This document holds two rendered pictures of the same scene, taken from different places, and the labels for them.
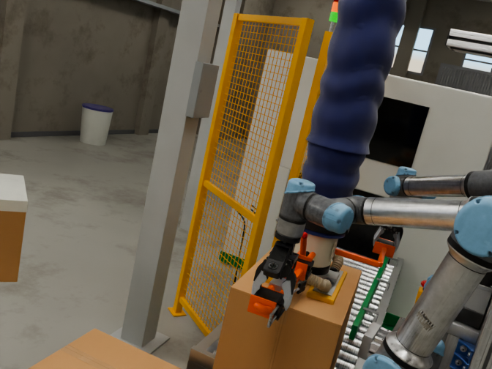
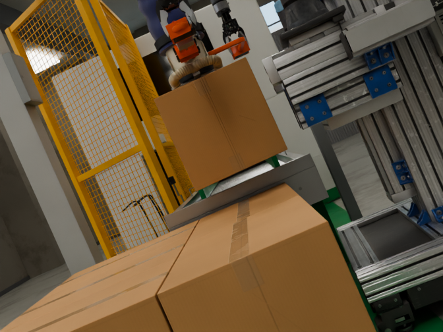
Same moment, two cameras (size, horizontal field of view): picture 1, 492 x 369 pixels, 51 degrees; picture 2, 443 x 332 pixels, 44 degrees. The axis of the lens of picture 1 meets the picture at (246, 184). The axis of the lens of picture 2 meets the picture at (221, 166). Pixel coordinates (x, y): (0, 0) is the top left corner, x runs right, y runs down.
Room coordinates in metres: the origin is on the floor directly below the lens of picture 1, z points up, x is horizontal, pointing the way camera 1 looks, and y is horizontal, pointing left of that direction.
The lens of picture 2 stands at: (-0.47, 0.46, 0.76)
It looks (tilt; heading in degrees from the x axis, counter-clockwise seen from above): 1 degrees down; 343
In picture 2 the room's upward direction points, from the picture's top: 24 degrees counter-clockwise
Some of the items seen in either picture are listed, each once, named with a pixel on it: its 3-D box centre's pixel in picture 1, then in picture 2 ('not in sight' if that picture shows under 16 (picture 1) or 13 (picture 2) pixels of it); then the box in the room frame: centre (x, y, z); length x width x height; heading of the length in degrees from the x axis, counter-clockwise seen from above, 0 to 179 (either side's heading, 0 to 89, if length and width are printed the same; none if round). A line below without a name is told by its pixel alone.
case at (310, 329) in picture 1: (292, 323); (220, 128); (1.88, -0.31, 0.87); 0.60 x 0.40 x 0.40; 164
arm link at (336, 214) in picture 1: (332, 213); not in sight; (1.28, -0.23, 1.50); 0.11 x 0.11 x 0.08; 52
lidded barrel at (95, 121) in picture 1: (95, 124); not in sight; (8.30, 2.64, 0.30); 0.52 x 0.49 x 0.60; 63
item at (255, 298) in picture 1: (266, 302); (178, 30); (1.32, -0.13, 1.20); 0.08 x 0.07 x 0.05; 163
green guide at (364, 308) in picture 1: (380, 286); (273, 155); (3.21, -1.02, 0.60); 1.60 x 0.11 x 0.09; 160
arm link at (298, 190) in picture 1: (298, 200); not in sight; (1.33, -0.15, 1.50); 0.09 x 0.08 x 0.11; 52
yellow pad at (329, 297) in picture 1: (329, 279); not in sight; (1.86, -0.40, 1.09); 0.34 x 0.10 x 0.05; 163
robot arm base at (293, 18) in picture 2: not in sight; (304, 12); (1.20, -0.52, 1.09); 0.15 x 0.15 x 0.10
